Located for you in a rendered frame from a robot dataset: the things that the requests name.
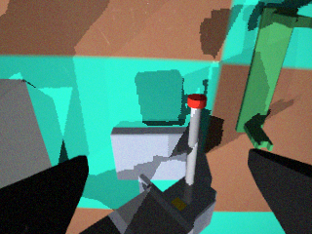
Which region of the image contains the grey metal pin with red cap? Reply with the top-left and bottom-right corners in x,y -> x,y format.
183,94 -> 208,205

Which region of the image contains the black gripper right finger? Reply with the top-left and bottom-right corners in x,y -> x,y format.
248,148 -> 312,234

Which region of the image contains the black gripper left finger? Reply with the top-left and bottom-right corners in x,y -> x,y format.
0,155 -> 89,234

